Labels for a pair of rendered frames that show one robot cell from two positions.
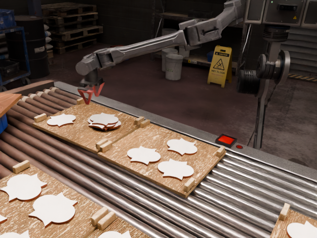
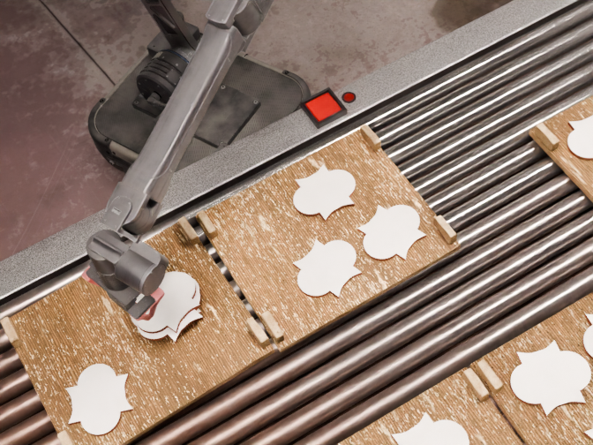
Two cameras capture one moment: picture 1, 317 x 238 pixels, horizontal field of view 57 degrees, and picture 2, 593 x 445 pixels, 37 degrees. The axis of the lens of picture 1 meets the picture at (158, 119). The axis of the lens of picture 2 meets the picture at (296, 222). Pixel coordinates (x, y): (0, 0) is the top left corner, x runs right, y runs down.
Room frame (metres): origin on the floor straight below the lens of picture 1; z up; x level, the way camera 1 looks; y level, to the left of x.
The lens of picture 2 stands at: (0.57, 0.76, 2.46)
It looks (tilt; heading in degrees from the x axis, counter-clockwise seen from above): 58 degrees down; 304
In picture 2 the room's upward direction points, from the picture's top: 9 degrees counter-clockwise
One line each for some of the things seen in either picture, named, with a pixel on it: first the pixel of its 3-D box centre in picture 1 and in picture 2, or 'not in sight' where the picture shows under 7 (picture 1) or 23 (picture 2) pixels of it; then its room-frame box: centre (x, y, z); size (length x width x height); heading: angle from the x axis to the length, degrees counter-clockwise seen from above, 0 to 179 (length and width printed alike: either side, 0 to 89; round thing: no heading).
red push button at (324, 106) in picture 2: (226, 140); (323, 108); (1.17, -0.32, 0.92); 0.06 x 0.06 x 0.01; 57
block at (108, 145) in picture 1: (106, 146); (273, 327); (1.02, 0.21, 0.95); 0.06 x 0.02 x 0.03; 147
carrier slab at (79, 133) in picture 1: (90, 123); (135, 336); (1.26, 0.33, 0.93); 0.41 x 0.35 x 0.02; 59
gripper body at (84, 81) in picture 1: (91, 75); (116, 270); (1.24, 0.31, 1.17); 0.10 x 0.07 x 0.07; 167
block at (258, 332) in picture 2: (102, 143); (258, 332); (1.04, 0.23, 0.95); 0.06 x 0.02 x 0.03; 149
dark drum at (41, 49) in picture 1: (27, 46); not in sight; (4.62, 2.14, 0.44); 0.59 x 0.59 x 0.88
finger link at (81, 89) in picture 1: (88, 93); (139, 301); (1.21, 0.32, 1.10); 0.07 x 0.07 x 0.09; 77
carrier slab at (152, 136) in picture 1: (163, 153); (325, 231); (1.03, -0.03, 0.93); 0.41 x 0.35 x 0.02; 57
